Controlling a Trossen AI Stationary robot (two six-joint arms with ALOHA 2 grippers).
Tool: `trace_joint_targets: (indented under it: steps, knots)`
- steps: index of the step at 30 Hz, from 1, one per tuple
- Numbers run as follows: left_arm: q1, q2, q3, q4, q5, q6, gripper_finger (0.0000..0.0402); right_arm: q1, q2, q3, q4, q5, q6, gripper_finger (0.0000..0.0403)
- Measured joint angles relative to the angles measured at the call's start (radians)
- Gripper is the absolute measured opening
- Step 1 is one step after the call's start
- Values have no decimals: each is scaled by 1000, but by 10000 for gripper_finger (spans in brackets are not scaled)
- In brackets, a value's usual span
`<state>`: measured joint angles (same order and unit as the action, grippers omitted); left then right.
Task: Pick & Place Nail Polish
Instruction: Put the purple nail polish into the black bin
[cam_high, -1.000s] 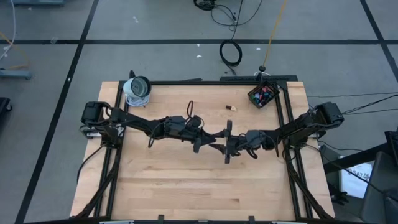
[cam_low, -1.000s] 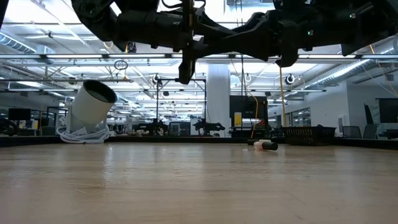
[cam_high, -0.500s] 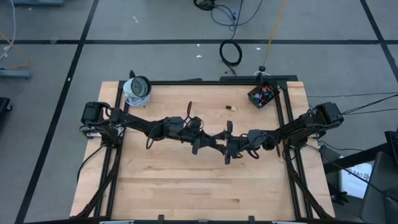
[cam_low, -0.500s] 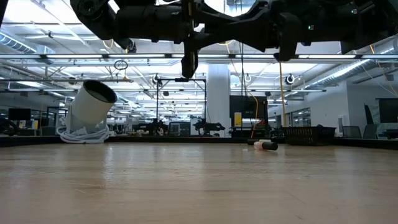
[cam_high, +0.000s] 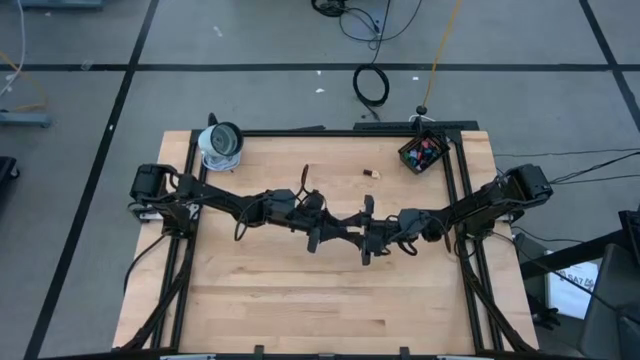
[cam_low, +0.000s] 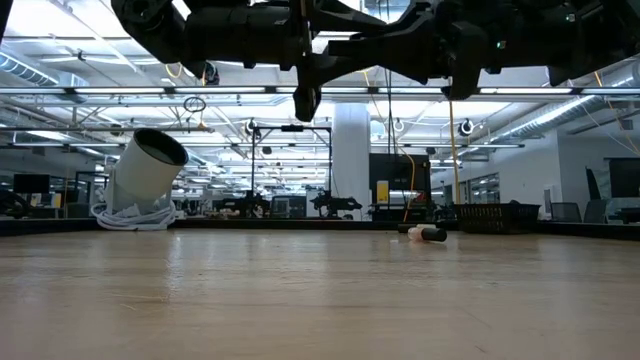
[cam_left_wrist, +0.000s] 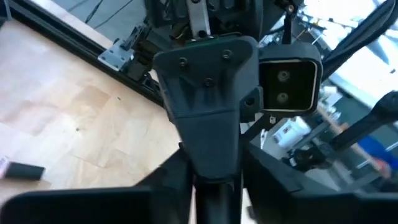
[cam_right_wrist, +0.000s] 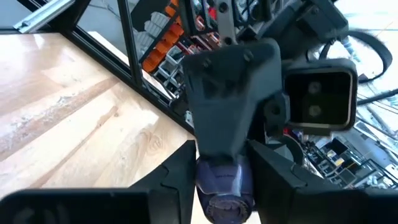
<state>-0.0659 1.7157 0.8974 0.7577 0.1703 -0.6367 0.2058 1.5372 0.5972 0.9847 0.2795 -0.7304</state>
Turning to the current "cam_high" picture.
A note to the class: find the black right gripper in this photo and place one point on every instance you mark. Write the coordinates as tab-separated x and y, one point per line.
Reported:
382	235

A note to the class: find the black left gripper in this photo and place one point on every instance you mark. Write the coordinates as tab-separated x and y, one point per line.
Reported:
312	220

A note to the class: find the red nail polish bottle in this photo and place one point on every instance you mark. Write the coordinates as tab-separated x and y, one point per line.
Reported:
426	145

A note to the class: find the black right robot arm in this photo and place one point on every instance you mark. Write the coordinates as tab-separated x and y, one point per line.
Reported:
480	205

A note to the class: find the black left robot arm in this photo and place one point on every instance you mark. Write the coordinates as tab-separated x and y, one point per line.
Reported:
220	197

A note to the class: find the black mounting plate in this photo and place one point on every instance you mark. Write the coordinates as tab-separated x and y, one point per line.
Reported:
385	125

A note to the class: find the black plastic lattice basket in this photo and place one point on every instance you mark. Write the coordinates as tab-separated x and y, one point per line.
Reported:
439	148

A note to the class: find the black table clamp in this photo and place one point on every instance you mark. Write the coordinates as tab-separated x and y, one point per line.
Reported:
258	351
404	352

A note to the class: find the white light bar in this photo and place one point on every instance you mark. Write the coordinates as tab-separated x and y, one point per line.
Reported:
457	357
187	357

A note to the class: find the black stand beam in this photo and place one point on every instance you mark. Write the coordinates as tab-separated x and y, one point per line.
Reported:
565	257

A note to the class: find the white printed sheet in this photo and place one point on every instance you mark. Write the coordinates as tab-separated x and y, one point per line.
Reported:
570	295

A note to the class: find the grey office chair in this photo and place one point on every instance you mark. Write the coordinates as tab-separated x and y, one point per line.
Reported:
615	310

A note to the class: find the black monitor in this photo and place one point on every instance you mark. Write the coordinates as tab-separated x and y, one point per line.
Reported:
631	235

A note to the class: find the grey metal foot bar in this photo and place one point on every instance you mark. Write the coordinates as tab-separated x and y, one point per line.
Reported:
25	119
60	4

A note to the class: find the black caster base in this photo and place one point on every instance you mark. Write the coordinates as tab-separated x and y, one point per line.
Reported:
6	170

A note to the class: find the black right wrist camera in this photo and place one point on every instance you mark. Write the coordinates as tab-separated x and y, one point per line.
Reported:
414	220

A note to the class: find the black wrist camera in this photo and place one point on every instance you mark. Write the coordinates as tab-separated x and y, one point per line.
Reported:
414	220
283	200

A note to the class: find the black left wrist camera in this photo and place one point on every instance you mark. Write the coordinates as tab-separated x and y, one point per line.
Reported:
283	200

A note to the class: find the black aluminium table frame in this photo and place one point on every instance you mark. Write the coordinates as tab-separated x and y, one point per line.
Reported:
325	133

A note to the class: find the silver arm base bracket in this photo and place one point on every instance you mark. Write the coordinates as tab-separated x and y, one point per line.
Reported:
146	214

